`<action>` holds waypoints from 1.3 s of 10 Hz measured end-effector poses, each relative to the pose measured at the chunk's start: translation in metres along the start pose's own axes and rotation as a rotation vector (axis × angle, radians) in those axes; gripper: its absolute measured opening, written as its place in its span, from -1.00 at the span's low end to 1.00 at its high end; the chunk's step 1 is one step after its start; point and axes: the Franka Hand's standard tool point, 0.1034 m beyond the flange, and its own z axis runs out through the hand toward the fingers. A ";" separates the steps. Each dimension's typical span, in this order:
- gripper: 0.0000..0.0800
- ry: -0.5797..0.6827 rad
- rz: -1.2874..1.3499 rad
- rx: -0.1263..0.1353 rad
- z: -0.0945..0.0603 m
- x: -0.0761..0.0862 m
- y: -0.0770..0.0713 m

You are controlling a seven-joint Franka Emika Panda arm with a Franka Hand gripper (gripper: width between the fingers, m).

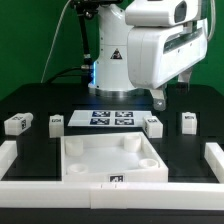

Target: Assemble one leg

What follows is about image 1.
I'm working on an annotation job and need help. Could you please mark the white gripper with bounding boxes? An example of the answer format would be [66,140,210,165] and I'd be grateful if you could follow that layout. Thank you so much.
[127,19,207,111]

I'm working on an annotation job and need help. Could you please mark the white square table top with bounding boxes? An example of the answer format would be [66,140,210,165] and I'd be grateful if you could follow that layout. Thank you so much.
[61,132,168,182]

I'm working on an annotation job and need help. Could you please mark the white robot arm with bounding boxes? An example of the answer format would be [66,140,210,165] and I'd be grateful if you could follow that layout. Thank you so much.
[89,0,208,111]

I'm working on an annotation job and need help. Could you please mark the white tag sheet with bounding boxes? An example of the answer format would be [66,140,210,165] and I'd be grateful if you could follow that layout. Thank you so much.
[68,110,152,127]

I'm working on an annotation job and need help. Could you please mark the white U-shaped obstacle fence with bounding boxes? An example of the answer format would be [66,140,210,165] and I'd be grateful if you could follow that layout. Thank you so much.
[0,141,224,210]

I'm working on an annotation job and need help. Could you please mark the black cables at base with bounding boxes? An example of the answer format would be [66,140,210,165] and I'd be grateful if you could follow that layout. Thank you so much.
[46,66,93,84]

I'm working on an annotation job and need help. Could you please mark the grey cable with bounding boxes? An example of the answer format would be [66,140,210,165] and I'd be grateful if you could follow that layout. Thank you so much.
[40,0,73,84]

